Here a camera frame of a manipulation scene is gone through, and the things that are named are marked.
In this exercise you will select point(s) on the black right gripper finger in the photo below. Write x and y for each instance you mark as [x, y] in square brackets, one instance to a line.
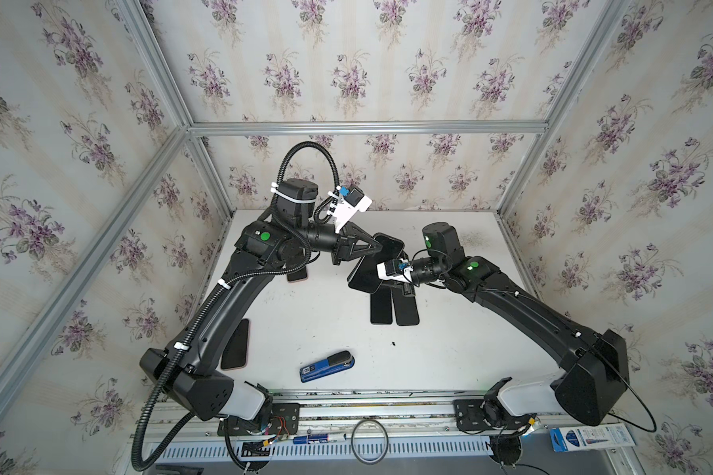
[392, 265]
[401, 288]

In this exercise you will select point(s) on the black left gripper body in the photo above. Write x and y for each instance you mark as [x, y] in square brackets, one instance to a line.
[342, 246]

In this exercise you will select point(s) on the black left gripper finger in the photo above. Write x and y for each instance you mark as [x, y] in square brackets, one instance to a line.
[348, 253]
[361, 239]

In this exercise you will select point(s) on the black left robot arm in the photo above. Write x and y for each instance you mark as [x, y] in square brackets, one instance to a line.
[281, 241]

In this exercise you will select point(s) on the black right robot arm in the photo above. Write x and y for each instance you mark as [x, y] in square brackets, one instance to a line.
[595, 366]

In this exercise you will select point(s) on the blue black stapler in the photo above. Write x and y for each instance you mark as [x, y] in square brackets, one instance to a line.
[335, 363]

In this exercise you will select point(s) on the blue marker pen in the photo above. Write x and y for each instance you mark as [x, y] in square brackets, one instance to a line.
[321, 439]

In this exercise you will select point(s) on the blue white box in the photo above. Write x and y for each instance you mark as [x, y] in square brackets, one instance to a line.
[590, 438]

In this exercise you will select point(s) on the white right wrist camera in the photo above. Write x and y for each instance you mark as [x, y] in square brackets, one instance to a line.
[399, 276]

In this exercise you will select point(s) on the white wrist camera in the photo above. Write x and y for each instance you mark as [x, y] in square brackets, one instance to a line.
[399, 276]
[345, 203]

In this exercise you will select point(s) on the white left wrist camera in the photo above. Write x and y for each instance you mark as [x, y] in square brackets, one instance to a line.
[345, 203]

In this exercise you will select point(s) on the aluminium mounting rail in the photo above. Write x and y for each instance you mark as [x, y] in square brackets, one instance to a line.
[418, 414]

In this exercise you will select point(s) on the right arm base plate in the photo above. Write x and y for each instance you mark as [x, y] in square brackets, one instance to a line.
[476, 415]

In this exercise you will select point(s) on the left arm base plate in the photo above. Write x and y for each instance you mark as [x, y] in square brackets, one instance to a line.
[283, 420]

